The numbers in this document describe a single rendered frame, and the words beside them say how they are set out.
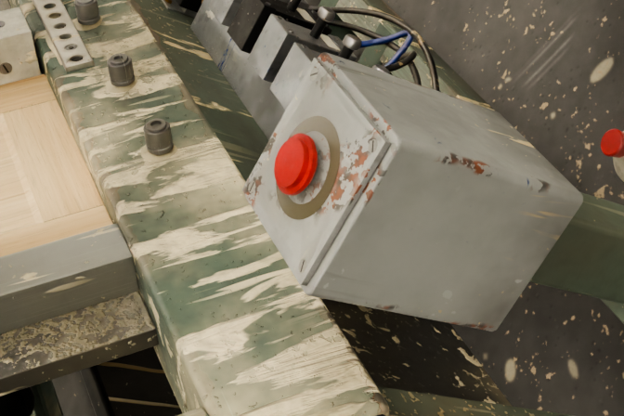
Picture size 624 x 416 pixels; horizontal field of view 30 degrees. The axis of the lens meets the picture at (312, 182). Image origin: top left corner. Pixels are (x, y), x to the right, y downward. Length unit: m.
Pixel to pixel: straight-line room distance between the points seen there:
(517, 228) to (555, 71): 1.17
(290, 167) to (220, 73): 0.54
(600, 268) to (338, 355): 0.21
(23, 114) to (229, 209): 0.31
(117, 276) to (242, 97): 0.30
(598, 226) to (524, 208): 0.12
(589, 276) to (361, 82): 0.25
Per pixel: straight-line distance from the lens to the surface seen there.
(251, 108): 1.20
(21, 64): 1.29
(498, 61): 2.04
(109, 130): 1.13
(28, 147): 1.18
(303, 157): 0.73
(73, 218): 1.08
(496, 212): 0.76
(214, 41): 1.30
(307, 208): 0.73
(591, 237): 0.87
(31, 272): 1.00
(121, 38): 1.27
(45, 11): 1.34
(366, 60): 2.02
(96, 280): 0.99
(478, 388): 1.57
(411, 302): 0.77
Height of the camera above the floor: 1.35
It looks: 34 degrees down
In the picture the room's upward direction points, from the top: 75 degrees counter-clockwise
